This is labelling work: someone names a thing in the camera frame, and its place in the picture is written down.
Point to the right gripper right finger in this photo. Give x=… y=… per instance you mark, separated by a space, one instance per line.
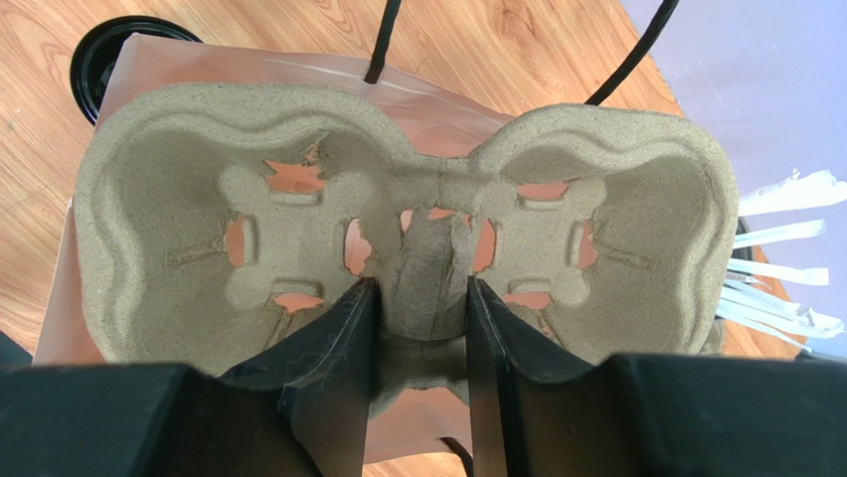
x=538 y=410

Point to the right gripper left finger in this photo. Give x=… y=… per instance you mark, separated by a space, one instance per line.
x=300 y=408

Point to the pulp cup carrier tray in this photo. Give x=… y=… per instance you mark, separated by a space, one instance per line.
x=197 y=204

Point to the black coffee cup lids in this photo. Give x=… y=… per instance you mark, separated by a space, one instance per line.
x=96 y=54

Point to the grey straw holder cup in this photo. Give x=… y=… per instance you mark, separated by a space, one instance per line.
x=744 y=249

